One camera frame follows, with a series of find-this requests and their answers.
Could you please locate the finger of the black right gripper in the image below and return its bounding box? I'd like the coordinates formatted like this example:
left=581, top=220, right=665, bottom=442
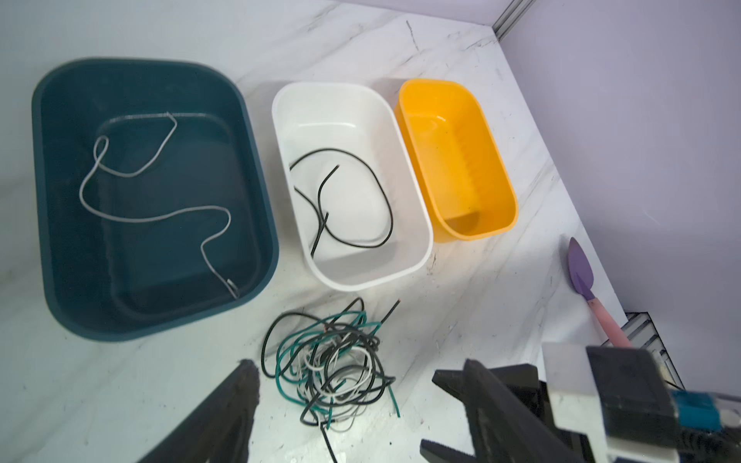
left=420, top=440, right=478, bottom=463
left=430, top=363, right=542, bottom=406

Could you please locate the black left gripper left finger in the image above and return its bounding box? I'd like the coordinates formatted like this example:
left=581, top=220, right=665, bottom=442
left=141, top=360, right=260, bottom=462

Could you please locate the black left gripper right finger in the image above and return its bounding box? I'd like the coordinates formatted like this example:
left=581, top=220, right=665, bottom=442
left=463, top=360, right=582, bottom=462

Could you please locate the cable bundle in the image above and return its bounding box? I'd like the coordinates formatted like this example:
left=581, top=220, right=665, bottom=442
left=259, top=296, right=403, bottom=463

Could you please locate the white cable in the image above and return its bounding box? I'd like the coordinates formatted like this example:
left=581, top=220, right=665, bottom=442
left=78, top=111, right=241, bottom=300

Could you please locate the black cable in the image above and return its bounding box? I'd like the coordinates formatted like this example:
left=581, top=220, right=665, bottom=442
left=288, top=147, right=396, bottom=260

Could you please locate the purple pink spatula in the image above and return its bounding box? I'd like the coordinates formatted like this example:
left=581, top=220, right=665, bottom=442
left=567, top=237, right=632, bottom=348

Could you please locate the yellow plastic bin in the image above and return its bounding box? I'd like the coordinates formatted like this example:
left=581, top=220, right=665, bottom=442
left=395, top=79, right=519, bottom=243

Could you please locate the teal plastic bin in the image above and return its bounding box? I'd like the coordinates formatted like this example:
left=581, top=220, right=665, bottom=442
left=32, top=59, right=279, bottom=341

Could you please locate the white plastic bin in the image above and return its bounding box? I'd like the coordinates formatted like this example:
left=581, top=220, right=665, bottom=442
left=272, top=82, right=433, bottom=291

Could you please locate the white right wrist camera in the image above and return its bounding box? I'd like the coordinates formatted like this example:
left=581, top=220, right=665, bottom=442
left=542, top=343, right=740, bottom=462

